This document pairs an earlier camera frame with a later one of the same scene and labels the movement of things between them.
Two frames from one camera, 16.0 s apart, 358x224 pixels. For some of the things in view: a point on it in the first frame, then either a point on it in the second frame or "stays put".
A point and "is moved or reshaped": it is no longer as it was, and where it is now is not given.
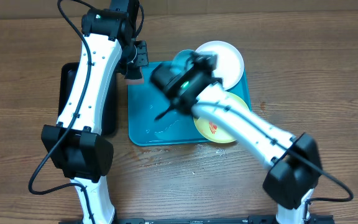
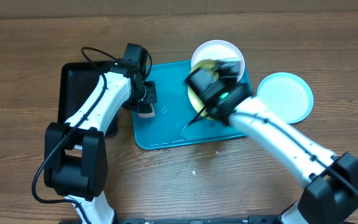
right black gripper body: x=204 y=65 to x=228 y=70
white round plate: x=230 y=66 stays put
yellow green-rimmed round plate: x=214 y=130 is moved or reshaped
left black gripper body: x=141 y=60 to x=148 y=94
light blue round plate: x=180 y=63 to x=286 y=96
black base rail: x=258 y=219 stays put
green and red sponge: x=137 y=81 is moved or reshaped
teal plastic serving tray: x=145 y=101 stays put
